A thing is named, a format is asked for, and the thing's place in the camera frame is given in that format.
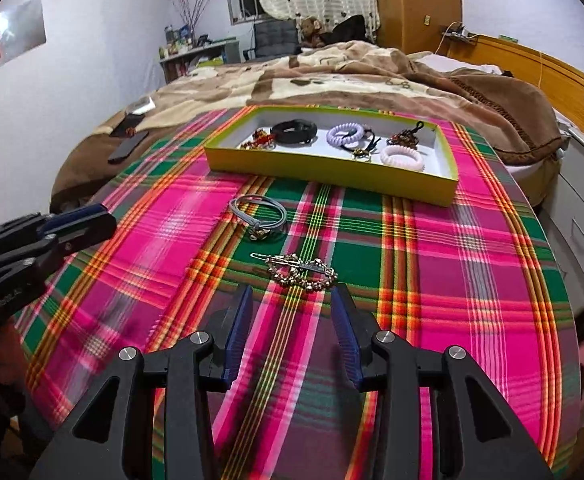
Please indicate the black bag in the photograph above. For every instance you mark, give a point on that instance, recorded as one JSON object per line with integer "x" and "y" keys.
{"x": 349, "y": 27}

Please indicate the glossy wall poster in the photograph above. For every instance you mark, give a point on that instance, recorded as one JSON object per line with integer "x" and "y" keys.
{"x": 21, "y": 30}

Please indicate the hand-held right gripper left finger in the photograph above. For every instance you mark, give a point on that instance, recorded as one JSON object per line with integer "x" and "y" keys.
{"x": 237, "y": 330}

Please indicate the black wristband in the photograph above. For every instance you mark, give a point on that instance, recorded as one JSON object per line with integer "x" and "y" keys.
{"x": 292, "y": 132}

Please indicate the wooden headboard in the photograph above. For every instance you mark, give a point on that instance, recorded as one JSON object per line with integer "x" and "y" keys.
{"x": 547, "y": 75}

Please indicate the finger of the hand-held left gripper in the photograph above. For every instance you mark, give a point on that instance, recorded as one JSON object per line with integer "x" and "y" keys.
{"x": 76, "y": 215}
{"x": 91, "y": 230}

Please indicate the brown teddy bear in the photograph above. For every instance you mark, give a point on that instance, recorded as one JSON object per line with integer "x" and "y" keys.
{"x": 312, "y": 30}

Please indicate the white pillow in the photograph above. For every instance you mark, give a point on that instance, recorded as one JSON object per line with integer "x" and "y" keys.
{"x": 452, "y": 62}

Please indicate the pink green plaid blanket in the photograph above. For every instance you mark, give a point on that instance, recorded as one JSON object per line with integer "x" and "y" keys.
{"x": 422, "y": 270}

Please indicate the white cluttered desk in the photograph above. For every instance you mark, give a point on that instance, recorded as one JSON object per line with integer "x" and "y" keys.
{"x": 196, "y": 57}

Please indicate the purple dried branches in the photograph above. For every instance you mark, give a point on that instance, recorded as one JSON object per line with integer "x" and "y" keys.
{"x": 191, "y": 10}

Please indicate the dark wallet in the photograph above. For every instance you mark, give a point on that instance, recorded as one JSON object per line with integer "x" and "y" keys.
{"x": 126, "y": 125}

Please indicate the wooden wardrobe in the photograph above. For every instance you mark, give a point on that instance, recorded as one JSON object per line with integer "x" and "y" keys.
{"x": 417, "y": 0}

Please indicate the white drawer dresser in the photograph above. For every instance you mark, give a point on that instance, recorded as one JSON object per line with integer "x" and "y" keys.
{"x": 582, "y": 220}

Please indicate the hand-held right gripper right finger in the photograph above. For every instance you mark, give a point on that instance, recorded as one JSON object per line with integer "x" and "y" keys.
{"x": 344, "y": 332}

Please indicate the wall window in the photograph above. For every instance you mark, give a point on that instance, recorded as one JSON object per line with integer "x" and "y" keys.
{"x": 242, "y": 2}

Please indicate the brown patterned blanket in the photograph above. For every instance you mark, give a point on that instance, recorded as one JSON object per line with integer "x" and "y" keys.
{"x": 347, "y": 70}

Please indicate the yellow-green cardboard box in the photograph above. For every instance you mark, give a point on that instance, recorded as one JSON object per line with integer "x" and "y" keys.
{"x": 322, "y": 175}

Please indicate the rhinestone hair clip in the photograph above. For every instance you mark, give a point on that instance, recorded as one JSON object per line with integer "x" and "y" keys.
{"x": 297, "y": 272}

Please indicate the grey office chair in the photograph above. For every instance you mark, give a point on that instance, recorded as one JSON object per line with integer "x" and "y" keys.
{"x": 274, "y": 37}

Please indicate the power strip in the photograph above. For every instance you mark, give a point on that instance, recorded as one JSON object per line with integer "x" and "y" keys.
{"x": 457, "y": 35}

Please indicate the white card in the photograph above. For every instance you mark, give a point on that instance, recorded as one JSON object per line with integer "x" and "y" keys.
{"x": 141, "y": 106}

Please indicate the black smartphone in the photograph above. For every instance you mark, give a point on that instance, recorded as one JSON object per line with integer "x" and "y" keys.
{"x": 129, "y": 147}

